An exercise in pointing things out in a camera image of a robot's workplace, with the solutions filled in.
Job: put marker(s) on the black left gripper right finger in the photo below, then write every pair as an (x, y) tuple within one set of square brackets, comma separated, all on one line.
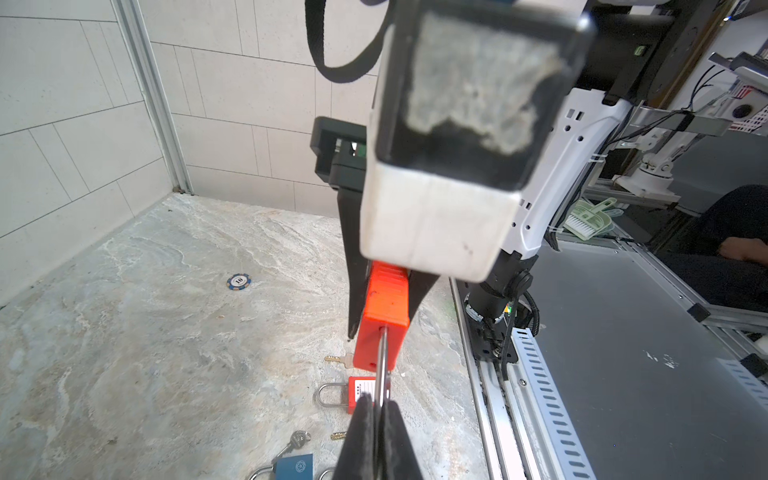
[(397, 458)]

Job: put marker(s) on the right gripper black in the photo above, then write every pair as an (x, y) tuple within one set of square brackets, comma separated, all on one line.
[(339, 147)]

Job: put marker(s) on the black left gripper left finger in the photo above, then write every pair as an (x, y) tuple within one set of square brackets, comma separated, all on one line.
[(356, 460)]

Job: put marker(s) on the blue padlock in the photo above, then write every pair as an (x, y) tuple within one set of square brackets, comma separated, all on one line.
[(287, 465)]

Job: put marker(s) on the red padlock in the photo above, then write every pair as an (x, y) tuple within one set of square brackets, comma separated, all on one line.
[(346, 395), (379, 316)]

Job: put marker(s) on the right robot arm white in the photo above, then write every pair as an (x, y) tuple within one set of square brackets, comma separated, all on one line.
[(638, 49)]

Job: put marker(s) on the green dustpan brush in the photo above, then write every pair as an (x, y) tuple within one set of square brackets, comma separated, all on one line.
[(586, 220)]

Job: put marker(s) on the seated person dark clothes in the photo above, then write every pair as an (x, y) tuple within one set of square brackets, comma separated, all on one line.
[(724, 256)]

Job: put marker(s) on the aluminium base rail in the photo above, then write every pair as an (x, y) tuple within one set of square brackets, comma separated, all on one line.
[(632, 375)]

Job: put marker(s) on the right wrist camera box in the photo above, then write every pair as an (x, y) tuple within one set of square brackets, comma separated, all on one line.
[(467, 94)]

